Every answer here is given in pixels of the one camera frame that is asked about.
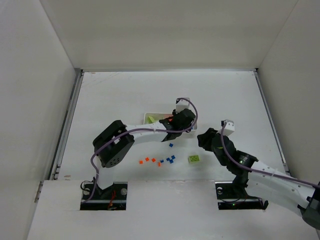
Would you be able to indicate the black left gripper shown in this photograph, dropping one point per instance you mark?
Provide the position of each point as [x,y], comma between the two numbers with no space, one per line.
[175,122]

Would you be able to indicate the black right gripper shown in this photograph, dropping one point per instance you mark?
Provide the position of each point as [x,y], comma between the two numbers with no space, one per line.
[208,139]

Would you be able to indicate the light green lego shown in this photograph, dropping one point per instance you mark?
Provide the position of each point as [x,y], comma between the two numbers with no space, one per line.
[151,119]

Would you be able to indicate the light green lego brick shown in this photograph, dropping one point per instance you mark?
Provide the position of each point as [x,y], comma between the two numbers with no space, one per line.
[193,159]

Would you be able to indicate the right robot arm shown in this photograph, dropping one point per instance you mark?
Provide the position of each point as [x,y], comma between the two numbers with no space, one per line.
[261,181]

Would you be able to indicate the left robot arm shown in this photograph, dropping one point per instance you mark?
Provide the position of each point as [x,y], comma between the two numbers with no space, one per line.
[112,145]

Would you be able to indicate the white sorting tray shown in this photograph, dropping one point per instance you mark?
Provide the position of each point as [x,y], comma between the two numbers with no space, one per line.
[157,116]

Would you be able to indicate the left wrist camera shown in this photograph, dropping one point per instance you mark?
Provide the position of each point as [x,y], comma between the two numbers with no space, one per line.
[181,104]

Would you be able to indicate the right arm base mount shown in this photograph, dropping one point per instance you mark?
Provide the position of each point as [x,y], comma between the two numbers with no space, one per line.
[234,197]

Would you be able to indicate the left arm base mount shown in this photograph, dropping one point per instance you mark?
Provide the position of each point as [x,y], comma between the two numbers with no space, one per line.
[112,198]

